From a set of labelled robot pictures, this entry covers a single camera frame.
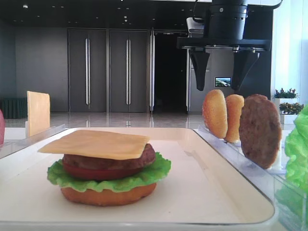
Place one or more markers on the potted plant box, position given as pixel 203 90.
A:
pixel 289 112
pixel 285 96

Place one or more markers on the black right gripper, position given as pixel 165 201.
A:
pixel 224 26

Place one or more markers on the upright brown meat patty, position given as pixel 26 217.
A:
pixel 260 130

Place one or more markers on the lower potted plant box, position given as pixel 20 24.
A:
pixel 289 112

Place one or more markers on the red tomato slice in burger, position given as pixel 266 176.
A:
pixel 99 174

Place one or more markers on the clear long rail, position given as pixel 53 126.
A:
pixel 11 147
pixel 262 179

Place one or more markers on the clear right long rail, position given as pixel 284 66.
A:
pixel 262 179

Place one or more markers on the cream rectangular serving tray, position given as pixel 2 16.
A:
pixel 202 192

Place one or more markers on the upright yellow cheese slice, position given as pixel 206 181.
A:
pixel 38 109

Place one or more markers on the flat yellow cheese slice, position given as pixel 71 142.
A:
pixel 98 144

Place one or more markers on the middle dark double door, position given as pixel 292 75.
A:
pixel 128 71

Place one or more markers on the bottom burger bun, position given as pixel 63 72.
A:
pixel 108 197

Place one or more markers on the upright plain bun half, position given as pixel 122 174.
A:
pixel 234 105

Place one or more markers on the dark double door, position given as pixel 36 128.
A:
pixel 128 71
pixel 87 70

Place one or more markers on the dark green round table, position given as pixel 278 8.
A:
pixel 14 108

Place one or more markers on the wall mounted display screen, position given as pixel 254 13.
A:
pixel 222 81

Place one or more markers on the upright green lettuce leaf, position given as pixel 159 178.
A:
pixel 296 148

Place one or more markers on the clear left long rail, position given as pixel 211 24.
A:
pixel 11 147

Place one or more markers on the clear lettuce holder rail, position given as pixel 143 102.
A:
pixel 292 203

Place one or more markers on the sesame top burger bun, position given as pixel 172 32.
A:
pixel 215 113

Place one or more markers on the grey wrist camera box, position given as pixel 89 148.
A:
pixel 195 29

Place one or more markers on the green lettuce leaf in burger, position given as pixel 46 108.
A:
pixel 153 173

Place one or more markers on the upright red tomato slice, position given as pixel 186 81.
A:
pixel 2 128

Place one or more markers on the left dark double door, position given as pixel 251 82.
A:
pixel 87 70

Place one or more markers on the brown meat patty in burger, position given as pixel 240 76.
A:
pixel 147 157

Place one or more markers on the upper potted plant box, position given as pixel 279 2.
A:
pixel 285 96

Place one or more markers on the white cheese support block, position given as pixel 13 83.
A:
pixel 26 129

